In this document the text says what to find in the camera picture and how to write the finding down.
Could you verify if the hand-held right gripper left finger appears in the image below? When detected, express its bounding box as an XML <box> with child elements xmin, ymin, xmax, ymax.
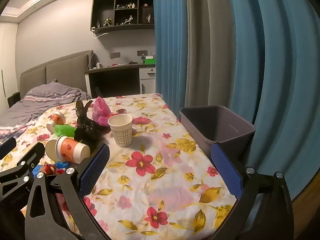
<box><xmin>25</xmin><ymin>144</ymin><xmax>110</xmax><ymax>240</ymax></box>

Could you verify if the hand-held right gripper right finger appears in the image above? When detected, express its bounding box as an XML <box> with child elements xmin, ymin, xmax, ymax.
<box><xmin>210</xmin><ymin>142</ymin><xmax>294</xmax><ymax>240</ymax></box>

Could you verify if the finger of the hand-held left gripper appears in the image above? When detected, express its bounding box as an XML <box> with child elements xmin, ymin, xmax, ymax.
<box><xmin>0</xmin><ymin>142</ymin><xmax>46</xmax><ymax>184</ymax></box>
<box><xmin>0</xmin><ymin>137</ymin><xmax>17</xmax><ymax>159</ymax></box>

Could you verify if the blue red snack packet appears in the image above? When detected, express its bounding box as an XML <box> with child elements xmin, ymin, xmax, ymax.
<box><xmin>32</xmin><ymin>161</ymin><xmax>72</xmax><ymax>178</ymax></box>

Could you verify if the orange flower paper cup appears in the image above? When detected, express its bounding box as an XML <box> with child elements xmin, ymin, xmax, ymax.
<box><xmin>55</xmin><ymin>135</ymin><xmax>91</xmax><ymax>164</ymax></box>
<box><xmin>47</xmin><ymin>111</ymin><xmax>66</xmax><ymax>133</ymax></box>

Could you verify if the black plastic bag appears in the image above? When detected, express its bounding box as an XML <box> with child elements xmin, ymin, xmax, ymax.
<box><xmin>74</xmin><ymin>100</ymin><xmax>112</xmax><ymax>150</ymax></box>

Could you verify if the green textured wrapper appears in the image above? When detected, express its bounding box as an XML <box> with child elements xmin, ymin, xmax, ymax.
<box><xmin>54</xmin><ymin>124</ymin><xmax>77</xmax><ymax>137</ymax></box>

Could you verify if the grey plastic bin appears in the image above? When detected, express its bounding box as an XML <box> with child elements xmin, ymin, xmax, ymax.
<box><xmin>179</xmin><ymin>105</ymin><xmax>256</xmax><ymax>162</ymax></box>

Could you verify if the black grid paper cup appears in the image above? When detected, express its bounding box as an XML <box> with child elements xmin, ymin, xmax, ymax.
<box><xmin>108</xmin><ymin>114</ymin><xmax>133</xmax><ymax>147</ymax></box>

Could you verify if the pink plastic bag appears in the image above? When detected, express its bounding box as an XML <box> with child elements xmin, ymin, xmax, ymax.
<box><xmin>92</xmin><ymin>96</ymin><xmax>118</xmax><ymax>127</ymax></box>

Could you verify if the black bedside stand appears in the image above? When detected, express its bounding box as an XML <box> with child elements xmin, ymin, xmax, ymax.
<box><xmin>7</xmin><ymin>92</ymin><xmax>20</xmax><ymax>108</ymax></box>

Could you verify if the grey striped blanket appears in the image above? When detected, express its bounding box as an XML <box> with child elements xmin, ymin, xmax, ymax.
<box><xmin>0</xmin><ymin>82</ymin><xmax>90</xmax><ymax>143</ymax></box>

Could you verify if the floral tablecloth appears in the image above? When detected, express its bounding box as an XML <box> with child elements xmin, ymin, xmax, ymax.
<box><xmin>0</xmin><ymin>93</ymin><xmax>240</xmax><ymax>240</ymax></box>

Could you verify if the dark wooden desk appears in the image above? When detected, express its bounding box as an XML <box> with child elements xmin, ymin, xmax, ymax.
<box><xmin>84</xmin><ymin>64</ymin><xmax>157</xmax><ymax>98</ymax></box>

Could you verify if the white drawer cabinet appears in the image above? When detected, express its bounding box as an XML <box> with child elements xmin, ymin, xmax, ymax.
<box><xmin>139</xmin><ymin>67</ymin><xmax>157</xmax><ymax>94</ymax></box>

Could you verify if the wide blue curtain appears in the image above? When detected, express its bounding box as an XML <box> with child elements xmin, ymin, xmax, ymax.
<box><xmin>224</xmin><ymin>0</ymin><xmax>320</xmax><ymax>202</ymax></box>

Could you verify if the grey curtain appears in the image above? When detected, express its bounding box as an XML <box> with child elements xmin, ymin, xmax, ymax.
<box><xmin>185</xmin><ymin>0</ymin><xmax>238</xmax><ymax>120</ymax></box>

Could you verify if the narrow blue curtain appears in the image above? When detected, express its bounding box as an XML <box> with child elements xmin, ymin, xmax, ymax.
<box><xmin>153</xmin><ymin>0</ymin><xmax>188</xmax><ymax>117</ymax></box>

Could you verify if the group of figurines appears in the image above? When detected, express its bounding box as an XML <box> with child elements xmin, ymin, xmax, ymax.
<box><xmin>96</xmin><ymin>2</ymin><xmax>153</xmax><ymax>28</ymax></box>

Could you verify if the white cable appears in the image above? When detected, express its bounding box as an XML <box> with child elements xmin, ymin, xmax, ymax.
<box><xmin>91</xmin><ymin>29</ymin><xmax>109</xmax><ymax>39</ymax></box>

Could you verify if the dark wall shelf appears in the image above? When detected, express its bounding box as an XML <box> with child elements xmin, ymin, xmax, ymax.
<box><xmin>90</xmin><ymin>0</ymin><xmax>155</xmax><ymax>34</ymax></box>

